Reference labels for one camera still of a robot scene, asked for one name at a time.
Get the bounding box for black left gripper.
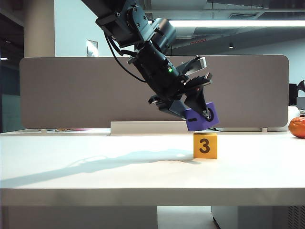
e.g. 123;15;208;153
130;42;214;122

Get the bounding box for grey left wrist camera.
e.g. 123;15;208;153
178;56;207;77

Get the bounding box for orange tangerine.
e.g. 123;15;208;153
288;116;305;138

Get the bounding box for grey-brown desk divider panel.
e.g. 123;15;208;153
19;54;289;130

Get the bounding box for grey cabinet under table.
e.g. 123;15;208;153
211;206;305;229

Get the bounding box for purple letter block with O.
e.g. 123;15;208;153
184;102;220;132

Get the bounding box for white round pillar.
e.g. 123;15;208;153
23;0;56;58

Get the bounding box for yellow block with 3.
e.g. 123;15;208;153
193;133;218;159

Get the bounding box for grey table front panel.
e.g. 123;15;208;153
0;206;158;229

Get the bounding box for framed wall sign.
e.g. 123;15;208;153
87;39;99;58

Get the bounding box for long ceiling light strip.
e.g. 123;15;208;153
147;19;305;28

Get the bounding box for aluminium cable tray flap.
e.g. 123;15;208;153
110;121;189;136

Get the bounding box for grey divider foot plate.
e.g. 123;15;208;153
214;126;262;133

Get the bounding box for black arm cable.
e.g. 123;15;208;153
104;33;149;83

